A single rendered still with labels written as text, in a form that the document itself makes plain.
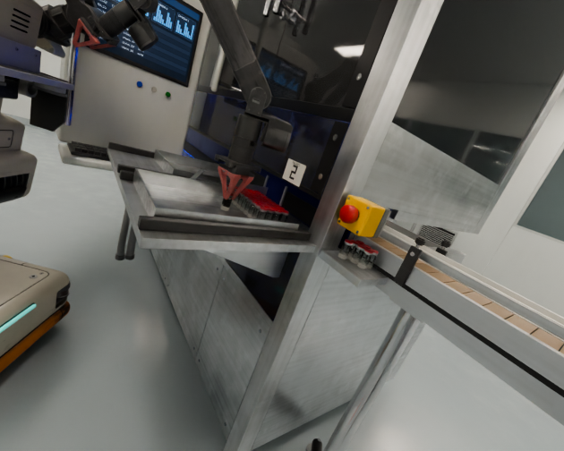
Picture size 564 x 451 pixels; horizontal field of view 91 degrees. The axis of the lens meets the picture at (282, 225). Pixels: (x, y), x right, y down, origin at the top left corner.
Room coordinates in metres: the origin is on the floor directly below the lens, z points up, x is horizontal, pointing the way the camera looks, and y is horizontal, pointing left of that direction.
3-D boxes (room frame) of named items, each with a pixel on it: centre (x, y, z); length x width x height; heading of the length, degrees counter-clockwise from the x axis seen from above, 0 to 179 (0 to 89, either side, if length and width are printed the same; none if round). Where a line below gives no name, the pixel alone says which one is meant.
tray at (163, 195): (0.66, 0.17, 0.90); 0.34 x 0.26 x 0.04; 130
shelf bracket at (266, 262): (0.62, 0.10, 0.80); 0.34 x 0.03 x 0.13; 131
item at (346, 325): (1.75, 0.18, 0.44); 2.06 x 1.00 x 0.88; 41
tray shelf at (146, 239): (0.82, 0.25, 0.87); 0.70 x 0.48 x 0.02; 41
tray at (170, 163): (0.99, 0.31, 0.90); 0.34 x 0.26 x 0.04; 131
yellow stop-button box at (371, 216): (0.62, -0.17, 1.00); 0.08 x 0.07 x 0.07; 131
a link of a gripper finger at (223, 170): (0.68, 0.15, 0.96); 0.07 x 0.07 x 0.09; 54
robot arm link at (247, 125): (0.68, 0.15, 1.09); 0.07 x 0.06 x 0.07; 104
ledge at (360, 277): (0.64, -0.21, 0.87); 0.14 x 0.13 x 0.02; 131
